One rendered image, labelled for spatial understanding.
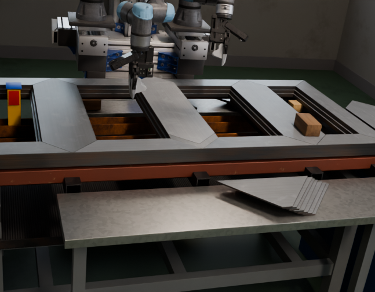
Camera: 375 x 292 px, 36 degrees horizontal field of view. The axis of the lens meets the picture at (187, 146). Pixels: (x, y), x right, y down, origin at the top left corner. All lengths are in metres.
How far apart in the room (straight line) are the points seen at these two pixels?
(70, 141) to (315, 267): 1.18
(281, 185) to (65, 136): 0.76
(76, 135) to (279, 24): 4.40
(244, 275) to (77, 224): 0.89
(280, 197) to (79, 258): 0.68
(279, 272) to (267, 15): 4.02
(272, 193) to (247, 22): 4.24
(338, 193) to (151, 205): 0.69
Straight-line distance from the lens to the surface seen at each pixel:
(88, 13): 2.86
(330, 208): 2.00
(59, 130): 2.04
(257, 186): 1.94
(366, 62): 6.02
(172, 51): 2.97
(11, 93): 2.38
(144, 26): 2.12
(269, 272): 2.43
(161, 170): 1.97
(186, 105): 2.35
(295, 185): 2.00
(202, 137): 2.06
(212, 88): 2.63
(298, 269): 2.48
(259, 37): 6.13
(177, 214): 1.80
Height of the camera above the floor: 1.69
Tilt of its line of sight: 24 degrees down
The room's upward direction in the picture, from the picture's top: 7 degrees clockwise
